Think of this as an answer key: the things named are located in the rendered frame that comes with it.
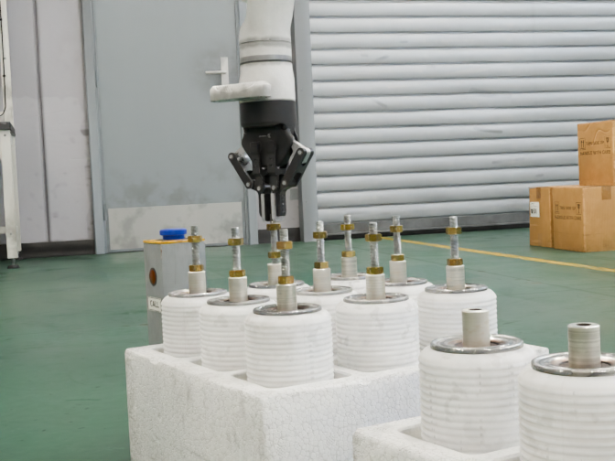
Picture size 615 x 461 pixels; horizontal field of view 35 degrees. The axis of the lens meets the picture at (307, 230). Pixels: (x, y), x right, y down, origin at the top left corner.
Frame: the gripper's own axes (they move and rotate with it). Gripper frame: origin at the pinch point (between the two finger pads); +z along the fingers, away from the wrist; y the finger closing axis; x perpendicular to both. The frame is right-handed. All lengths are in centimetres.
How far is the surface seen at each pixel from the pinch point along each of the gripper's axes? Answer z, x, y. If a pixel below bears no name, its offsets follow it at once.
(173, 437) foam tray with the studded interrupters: 26.7, 20.9, 1.3
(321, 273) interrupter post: 8.2, 6.0, -11.3
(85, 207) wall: 7, -313, 360
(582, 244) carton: 31, -336, 65
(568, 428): 14, 44, -55
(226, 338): 14.4, 20.2, -7.0
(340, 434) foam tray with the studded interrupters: 23.2, 23.0, -23.7
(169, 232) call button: 3.3, 1.0, 17.7
